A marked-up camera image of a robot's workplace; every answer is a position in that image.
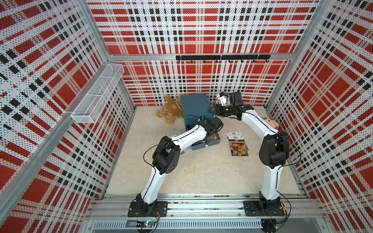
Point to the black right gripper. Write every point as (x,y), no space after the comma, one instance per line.
(217,110)

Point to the teal drawer cabinet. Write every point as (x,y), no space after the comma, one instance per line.
(196,108)

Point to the orange marigold seed bag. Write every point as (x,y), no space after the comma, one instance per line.
(237,143)

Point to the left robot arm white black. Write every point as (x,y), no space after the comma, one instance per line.
(167,153)

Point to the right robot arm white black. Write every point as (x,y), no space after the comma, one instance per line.
(274,150)

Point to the plush doll striped shirt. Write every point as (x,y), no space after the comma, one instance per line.
(272,123)

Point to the brown teddy bear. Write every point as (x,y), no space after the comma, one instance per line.
(172,109)

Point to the green circuit board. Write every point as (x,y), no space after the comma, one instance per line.
(145,224)

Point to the black hook rail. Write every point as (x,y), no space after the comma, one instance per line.
(253,57)

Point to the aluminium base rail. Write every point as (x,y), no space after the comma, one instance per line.
(193,213)

